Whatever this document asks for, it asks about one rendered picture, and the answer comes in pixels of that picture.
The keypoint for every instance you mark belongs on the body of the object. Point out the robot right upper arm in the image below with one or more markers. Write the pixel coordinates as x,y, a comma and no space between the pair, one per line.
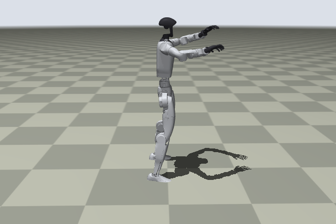
169,50

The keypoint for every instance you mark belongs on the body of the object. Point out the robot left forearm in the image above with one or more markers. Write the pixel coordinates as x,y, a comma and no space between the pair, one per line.
193,37

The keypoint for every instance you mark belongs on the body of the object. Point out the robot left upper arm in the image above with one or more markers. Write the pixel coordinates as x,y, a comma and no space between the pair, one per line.
176,41

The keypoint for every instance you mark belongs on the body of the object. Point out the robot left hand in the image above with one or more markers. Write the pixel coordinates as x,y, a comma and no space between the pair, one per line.
206,30

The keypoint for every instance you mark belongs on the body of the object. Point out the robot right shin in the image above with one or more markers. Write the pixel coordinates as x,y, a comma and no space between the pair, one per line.
160,153

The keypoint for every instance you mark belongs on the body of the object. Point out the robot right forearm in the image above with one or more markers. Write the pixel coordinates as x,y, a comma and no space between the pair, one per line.
194,53

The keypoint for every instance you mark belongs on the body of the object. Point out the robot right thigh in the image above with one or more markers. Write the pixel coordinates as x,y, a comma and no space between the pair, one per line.
168,116

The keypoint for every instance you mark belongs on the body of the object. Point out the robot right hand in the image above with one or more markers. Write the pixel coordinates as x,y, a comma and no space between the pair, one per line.
211,48

